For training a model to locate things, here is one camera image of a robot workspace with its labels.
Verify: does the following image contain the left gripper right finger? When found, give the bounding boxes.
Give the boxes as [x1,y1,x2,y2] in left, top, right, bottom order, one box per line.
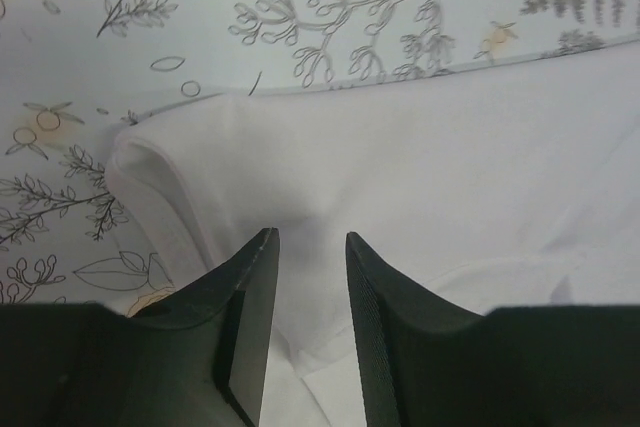
[345,233,639,426]

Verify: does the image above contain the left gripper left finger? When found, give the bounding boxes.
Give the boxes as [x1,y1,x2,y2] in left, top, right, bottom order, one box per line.
[1,228,280,426]

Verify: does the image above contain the white t shirt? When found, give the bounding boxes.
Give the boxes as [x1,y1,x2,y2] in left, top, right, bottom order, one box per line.
[106,43,639,426]

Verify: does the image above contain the floral table mat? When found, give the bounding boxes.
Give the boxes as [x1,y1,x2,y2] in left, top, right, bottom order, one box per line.
[1,0,639,313]

